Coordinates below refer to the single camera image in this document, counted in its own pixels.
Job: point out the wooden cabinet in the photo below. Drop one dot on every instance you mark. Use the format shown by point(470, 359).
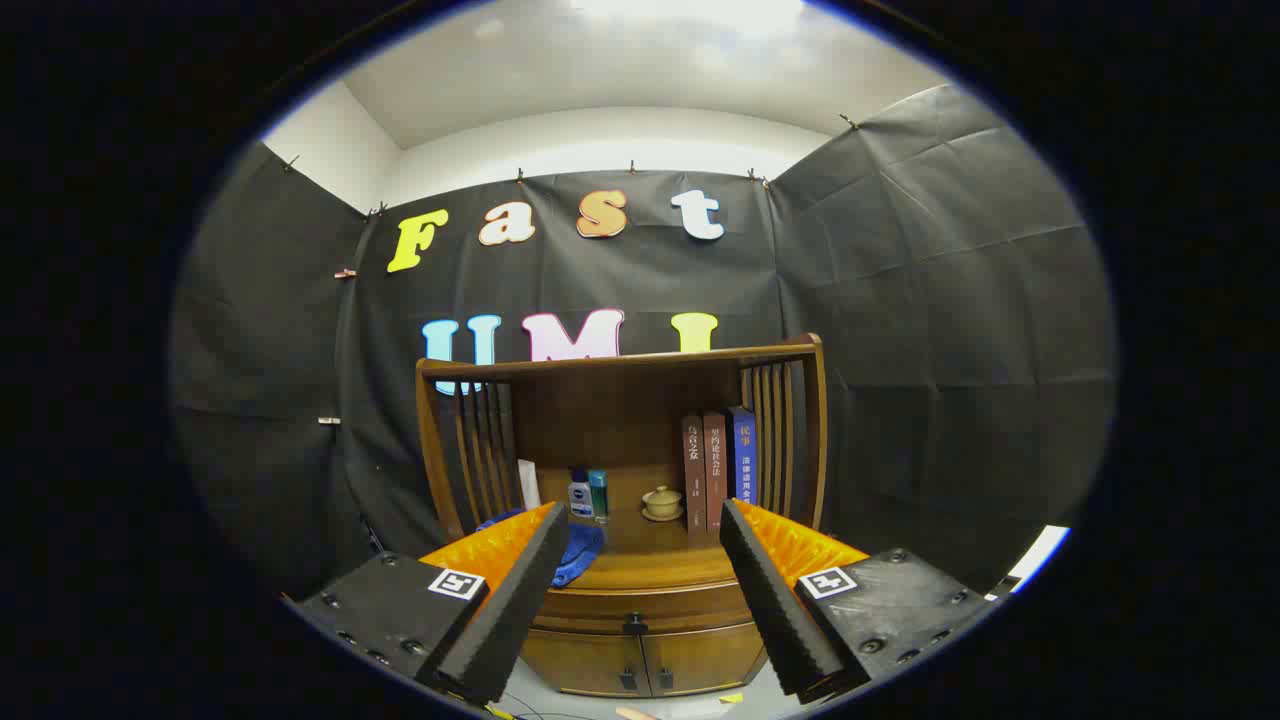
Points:
point(620, 410)

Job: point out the beige lidded teacup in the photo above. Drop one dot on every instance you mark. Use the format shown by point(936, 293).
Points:
point(662, 500)

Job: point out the white slotted panel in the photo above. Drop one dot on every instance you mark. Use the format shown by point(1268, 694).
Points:
point(1040, 548)

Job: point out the blue folded towel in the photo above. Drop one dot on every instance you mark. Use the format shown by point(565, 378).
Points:
point(580, 555)

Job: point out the teal bottle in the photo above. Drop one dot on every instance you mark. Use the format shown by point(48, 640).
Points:
point(598, 492)

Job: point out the black backdrop cloth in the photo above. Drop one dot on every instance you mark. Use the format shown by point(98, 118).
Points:
point(900, 300)

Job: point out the white blue lotion bottle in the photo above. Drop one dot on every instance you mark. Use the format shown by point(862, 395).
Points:
point(580, 497)

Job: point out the wooden drawer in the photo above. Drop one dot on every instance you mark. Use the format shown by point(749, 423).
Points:
point(690, 605)

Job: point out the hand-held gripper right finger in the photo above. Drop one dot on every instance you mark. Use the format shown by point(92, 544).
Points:
point(775, 610)

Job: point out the wooden cabinet door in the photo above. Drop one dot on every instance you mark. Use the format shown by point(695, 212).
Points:
point(580, 660)
point(700, 655)

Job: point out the reddish brown book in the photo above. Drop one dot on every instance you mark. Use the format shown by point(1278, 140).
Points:
point(715, 460)

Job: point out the dark brown book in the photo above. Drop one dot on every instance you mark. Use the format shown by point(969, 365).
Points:
point(694, 470)

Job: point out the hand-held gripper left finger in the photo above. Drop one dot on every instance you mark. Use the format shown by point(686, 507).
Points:
point(515, 610)

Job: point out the white paper card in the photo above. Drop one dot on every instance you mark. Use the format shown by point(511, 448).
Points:
point(528, 485)

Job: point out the blue book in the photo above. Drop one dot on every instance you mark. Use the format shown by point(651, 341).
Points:
point(742, 450)

